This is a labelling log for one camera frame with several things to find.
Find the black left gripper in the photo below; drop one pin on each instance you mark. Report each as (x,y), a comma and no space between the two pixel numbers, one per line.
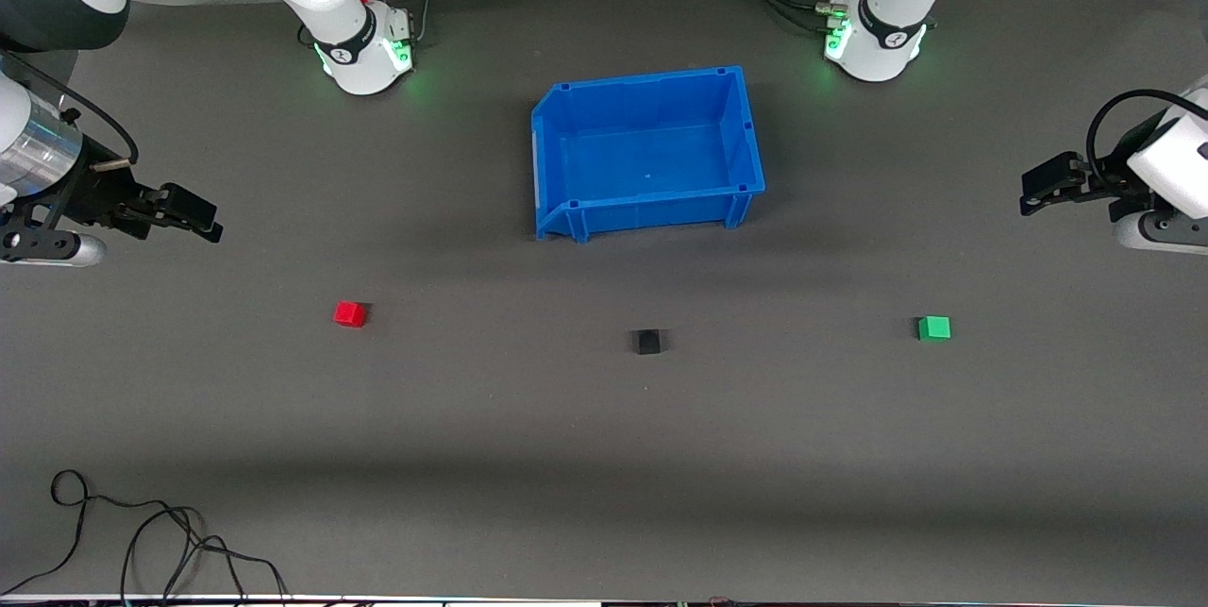
(1104,180)

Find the blue plastic storage bin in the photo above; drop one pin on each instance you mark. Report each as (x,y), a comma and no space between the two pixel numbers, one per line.
(651,163)

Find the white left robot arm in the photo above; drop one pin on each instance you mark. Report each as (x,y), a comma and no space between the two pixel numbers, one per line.
(887,22)

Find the dark grey table mat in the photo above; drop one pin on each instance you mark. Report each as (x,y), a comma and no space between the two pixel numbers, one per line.
(604,456)

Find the green cube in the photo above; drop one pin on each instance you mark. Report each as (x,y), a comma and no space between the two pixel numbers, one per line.
(934,328)

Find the black cube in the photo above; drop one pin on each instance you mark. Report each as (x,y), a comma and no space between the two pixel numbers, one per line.
(646,342)

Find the red cube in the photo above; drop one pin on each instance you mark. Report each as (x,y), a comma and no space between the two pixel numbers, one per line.
(349,313)

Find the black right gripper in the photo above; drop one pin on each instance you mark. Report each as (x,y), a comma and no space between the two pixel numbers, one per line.
(92,190)

